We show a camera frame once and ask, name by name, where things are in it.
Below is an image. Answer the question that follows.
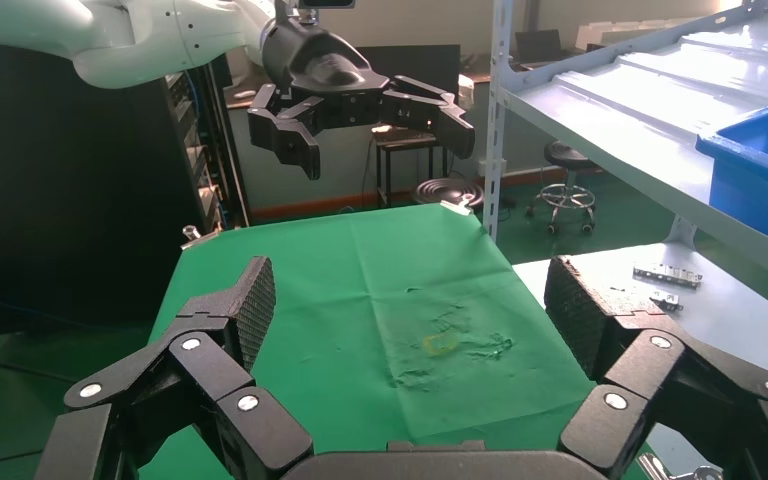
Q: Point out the black monitor screen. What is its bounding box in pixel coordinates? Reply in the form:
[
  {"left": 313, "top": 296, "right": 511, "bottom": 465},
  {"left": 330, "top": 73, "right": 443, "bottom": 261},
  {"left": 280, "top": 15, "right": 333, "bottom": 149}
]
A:
[{"left": 357, "top": 44, "right": 461, "bottom": 97}]

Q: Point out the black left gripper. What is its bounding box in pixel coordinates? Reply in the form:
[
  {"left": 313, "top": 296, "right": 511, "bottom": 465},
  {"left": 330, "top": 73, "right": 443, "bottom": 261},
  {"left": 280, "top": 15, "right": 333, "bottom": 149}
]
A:
[{"left": 246, "top": 16, "right": 477, "bottom": 181}]

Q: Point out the silver notched metal strip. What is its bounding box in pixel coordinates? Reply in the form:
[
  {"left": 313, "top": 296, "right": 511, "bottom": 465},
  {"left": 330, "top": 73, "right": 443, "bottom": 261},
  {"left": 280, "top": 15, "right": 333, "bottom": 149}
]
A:
[{"left": 632, "top": 263, "right": 703, "bottom": 289}]

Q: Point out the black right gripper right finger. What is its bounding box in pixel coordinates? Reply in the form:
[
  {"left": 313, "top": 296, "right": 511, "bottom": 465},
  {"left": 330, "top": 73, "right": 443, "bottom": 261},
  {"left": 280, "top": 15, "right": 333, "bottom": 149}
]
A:
[{"left": 542, "top": 254, "right": 768, "bottom": 480}]

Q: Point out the silver binder clip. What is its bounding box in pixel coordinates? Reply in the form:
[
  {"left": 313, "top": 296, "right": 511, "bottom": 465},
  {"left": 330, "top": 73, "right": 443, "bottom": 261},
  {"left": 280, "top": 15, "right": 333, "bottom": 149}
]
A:
[
  {"left": 440, "top": 197, "right": 478, "bottom": 217},
  {"left": 635, "top": 453, "right": 723, "bottom": 480},
  {"left": 180, "top": 225, "right": 223, "bottom": 252}
]

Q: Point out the small black side table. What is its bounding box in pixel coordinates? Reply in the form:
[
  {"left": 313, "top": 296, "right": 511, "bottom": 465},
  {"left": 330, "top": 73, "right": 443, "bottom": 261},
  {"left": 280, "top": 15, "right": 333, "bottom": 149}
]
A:
[{"left": 373, "top": 125, "right": 452, "bottom": 210}]

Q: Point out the black server cabinet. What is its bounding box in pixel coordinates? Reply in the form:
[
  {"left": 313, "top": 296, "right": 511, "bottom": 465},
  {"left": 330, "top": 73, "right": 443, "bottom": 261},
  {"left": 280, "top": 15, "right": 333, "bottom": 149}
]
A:
[{"left": 0, "top": 36, "right": 249, "bottom": 336}]

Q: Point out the black round stool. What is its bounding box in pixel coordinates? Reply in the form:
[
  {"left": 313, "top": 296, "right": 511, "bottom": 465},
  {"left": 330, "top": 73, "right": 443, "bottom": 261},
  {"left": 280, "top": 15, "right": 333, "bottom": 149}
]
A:
[{"left": 524, "top": 140, "right": 601, "bottom": 236}]

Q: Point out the black laptop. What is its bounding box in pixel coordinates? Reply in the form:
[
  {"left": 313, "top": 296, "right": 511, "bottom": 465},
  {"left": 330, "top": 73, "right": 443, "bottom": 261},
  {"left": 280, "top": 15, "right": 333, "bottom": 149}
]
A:
[{"left": 515, "top": 28, "right": 564, "bottom": 68}]

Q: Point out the grey metal shelf rack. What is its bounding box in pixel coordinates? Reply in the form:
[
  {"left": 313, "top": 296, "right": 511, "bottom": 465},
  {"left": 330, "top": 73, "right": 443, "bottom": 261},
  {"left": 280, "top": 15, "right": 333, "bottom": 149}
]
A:
[{"left": 483, "top": 0, "right": 768, "bottom": 293}]

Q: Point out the green table cloth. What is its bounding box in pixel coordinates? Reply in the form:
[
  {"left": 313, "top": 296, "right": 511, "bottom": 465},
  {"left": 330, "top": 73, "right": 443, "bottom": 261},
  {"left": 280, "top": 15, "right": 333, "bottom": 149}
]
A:
[{"left": 137, "top": 202, "right": 657, "bottom": 480}]

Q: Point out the black round disc base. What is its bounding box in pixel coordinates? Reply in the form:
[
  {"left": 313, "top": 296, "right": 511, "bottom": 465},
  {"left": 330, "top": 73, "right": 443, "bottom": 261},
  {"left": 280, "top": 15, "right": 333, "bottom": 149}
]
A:
[{"left": 411, "top": 177, "right": 486, "bottom": 210}]

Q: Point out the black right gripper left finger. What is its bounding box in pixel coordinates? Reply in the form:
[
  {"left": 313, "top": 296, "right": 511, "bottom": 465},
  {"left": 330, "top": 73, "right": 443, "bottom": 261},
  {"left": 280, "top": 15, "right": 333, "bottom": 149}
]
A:
[{"left": 32, "top": 256, "right": 316, "bottom": 480}]

